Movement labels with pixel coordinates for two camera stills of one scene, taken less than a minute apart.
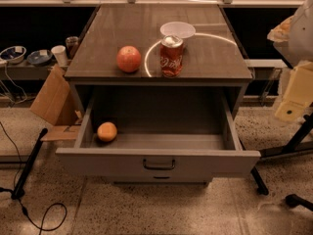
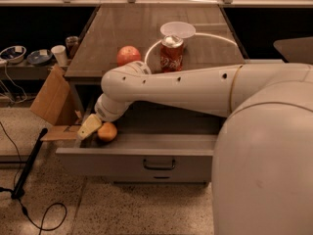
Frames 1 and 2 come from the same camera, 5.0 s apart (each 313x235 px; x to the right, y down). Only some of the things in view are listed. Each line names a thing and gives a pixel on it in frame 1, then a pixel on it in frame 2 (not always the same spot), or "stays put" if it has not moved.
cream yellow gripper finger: (298, 95) → (92, 123)
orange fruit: (107, 131) stays put
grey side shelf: (24, 70) stays put
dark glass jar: (71, 44) stays put
